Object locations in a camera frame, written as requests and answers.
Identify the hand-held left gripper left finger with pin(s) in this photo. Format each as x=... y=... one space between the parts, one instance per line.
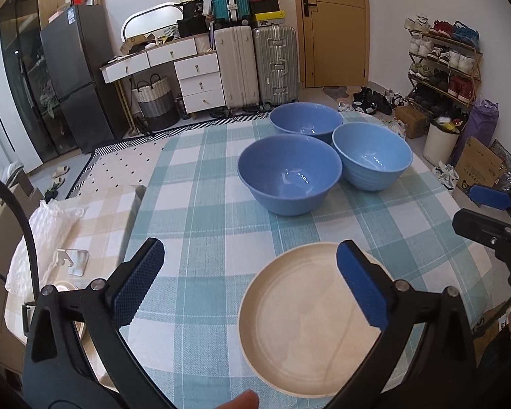
x=138 y=281

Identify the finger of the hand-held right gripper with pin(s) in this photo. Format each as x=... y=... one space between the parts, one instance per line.
x=481 y=226
x=489 y=197

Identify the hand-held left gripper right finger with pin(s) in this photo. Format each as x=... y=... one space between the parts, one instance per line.
x=362 y=285

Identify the ribbed blue bowl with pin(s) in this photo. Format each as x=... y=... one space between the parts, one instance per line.
x=366 y=174

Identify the person's left hand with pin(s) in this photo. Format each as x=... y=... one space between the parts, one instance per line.
x=238 y=401

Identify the cat print cardboard box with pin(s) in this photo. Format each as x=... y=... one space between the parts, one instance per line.
x=477 y=166

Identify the shiny patterned bag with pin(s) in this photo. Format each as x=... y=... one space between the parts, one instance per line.
x=509 y=162

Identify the clear phone stand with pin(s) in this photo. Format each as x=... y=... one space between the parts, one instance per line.
x=79 y=260

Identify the beige checked tablecloth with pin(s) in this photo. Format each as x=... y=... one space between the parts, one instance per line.
x=102 y=221

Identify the purple bag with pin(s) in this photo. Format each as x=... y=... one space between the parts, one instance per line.
x=479 y=128

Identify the white trash bin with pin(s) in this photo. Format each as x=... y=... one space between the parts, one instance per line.
x=438 y=147

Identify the teal checked tablecloth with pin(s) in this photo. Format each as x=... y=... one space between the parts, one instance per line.
x=204 y=204

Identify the white plastic bag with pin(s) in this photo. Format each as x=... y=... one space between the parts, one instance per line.
x=47 y=230

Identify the small brown cardboard box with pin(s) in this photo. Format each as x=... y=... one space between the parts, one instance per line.
x=411 y=119

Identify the beige slipper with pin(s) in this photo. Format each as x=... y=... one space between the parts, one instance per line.
x=61 y=169

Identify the rows of assorted shoes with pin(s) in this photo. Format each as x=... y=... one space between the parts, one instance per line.
x=455 y=59

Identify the large brown cardboard box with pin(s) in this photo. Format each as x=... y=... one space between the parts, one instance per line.
x=8 y=221

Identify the person's dark trousers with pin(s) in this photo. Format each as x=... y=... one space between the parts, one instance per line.
x=502 y=370

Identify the scattered sneakers group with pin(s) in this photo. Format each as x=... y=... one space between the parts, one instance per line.
x=366 y=100

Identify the wooden shoe rack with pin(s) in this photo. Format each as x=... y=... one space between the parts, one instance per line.
x=445 y=39

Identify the grey white woven basket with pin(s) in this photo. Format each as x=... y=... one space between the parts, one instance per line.
x=153 y=102

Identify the dark water bottle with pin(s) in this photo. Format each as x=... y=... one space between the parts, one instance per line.
x=181 y=106

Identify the grey doormat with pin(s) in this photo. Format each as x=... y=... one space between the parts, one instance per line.
x=336 y=92

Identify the white vanity desk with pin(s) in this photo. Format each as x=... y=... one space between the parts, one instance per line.
x=198 y=81

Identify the black refrigerator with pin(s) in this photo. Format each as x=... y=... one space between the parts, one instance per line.
x=81 y=72

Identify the wooden door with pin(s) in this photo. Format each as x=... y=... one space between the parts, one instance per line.
x=336 y=42

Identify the white suitcase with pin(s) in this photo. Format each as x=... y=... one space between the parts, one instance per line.
x=236 y=68

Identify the low cardboard box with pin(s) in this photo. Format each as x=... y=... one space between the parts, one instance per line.
x=134 y=44

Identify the dark glass door cabinet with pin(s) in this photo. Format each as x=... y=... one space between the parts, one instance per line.
x=25 y=72

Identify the silver suitcase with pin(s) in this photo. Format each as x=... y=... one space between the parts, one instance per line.
x=276 y=64

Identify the white small basket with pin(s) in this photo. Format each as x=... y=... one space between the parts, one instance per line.
x=170 y=32

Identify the black storage basket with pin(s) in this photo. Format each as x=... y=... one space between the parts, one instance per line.
x=191 y=26

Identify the oval mirror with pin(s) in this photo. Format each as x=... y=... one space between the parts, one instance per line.
x=149 y=19

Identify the black paper bag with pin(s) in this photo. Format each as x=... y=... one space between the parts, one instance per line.
x=194 y=8

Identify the yellow black shoe box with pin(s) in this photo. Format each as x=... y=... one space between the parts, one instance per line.
x=269 y=19

